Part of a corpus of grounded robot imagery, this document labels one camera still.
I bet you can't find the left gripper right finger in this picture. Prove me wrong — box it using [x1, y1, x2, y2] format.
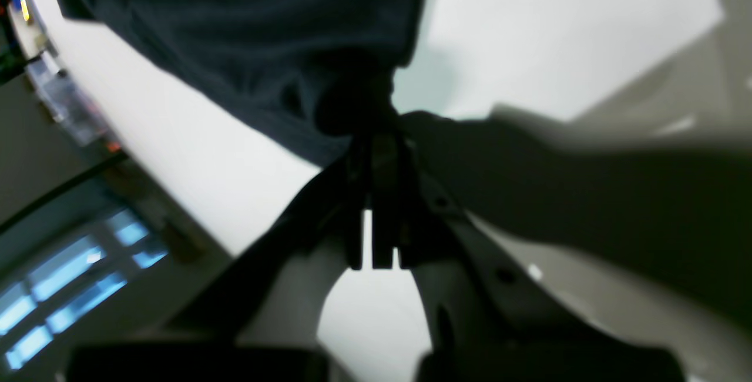
[376, 135, 594, 347]

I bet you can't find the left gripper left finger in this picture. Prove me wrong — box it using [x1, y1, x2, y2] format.
[161, 160, 361, 341]

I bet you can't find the black T-shirt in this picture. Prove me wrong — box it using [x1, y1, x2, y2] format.
[57, 0, 424, 167]

